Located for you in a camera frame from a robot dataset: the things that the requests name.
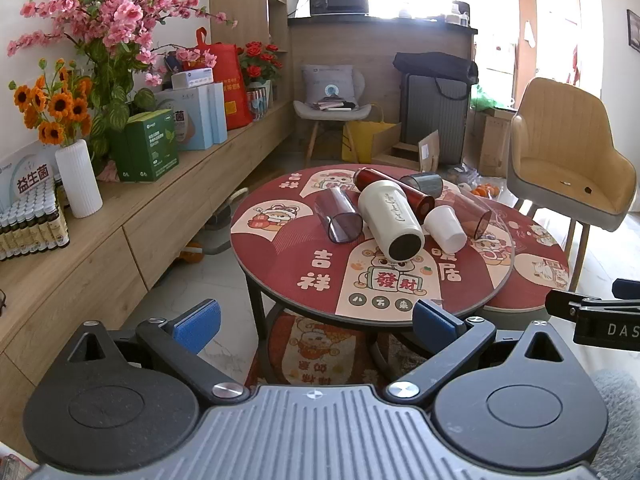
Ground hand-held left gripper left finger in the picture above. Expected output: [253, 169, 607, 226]
[67, 299, 250, 406]

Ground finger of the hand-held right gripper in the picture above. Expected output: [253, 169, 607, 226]
[612, 278, 640, 302]
[545, 289, 601, 319]

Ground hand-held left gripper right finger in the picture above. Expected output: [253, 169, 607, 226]
[385, 299, 566, 406]

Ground small white cup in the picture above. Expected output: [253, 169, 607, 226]
[423, 206, 466, 255]

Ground brown transparent plastic cup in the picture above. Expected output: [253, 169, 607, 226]
[446, 189, 494, 239]

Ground cream white tumbler cup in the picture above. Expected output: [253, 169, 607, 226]
[357, 180, 426, 264]

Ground grey transparent plastic cup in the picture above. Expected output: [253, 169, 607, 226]
[399, 172, 444, 199]

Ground red metallic tumbler cup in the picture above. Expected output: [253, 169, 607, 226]
[352, 167, 436, 217]

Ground purple transparent plastic cup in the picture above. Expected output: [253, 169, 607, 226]
[313, 187, 364, 246]

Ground small round red printed table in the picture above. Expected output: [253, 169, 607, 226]
[477, 195, 571, 314]

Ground grey fuzzy cloth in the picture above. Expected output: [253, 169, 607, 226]
[592, 368, 640, 480]

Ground long wooden sideboard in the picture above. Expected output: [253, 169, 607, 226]
[0, 99, 297, 413]

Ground large round red printed table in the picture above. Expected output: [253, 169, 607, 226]
[229, 162, 516, 389]

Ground beige armchair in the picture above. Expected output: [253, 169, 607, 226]
[505, 76, 639, 292]

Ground flat cardboard piece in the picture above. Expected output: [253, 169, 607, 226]
[417, 129, 442, 174]

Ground brown cardboard box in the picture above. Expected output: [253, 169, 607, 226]
[479, 107, 517, 178]

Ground white ribbed vase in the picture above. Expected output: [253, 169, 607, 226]
[54, 138, 104, 220]

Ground green product box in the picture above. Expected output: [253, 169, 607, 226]
[110, 108, 180, 183]

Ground rows of small brown bottles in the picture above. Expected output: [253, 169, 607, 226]
[0, 174, 71, 262]

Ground yellow paper bag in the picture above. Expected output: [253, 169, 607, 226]
[341, 120, 402, 164]

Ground grey suitcase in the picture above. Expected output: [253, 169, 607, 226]
[402, 72, 471, 167]

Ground large white and blue box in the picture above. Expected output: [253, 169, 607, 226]
[153, 84, 216, 151]

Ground white display sign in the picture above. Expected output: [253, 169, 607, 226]
[0, 149, 64, 212]

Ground striped can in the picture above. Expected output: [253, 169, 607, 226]
[245, 86, 271, 122]

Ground grey chair with wooden legs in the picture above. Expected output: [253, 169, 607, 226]
[292, 65, 387, 167]

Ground green leafy plant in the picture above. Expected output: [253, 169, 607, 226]
[89, 39, 157, 173]

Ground white tissue box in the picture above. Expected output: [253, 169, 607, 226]
[171, 67, 215, 90]

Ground red shopping bag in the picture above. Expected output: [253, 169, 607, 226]
[182, 27, 254, 131]

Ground black bag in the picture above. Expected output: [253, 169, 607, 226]
[392, 51, 480, 87]

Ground grey printed pillow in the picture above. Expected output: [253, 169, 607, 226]
[301, 64, 359, 104]

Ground orange artificial sunflowers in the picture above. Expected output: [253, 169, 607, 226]
[8, 58, 94, 147]

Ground red artificial roses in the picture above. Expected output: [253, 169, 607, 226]
[237, 41, 282, 84]

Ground wooden counter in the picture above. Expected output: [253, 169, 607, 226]
[288, 13, 479, 166]

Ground tall wooden shelf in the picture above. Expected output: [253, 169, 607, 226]
[208, 0, 289, 54]

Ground pink artificial blossom branches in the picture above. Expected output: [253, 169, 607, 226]
[5, 0, 239, 87]

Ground black microwave oven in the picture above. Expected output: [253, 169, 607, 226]
[308, 0, 370, 17]

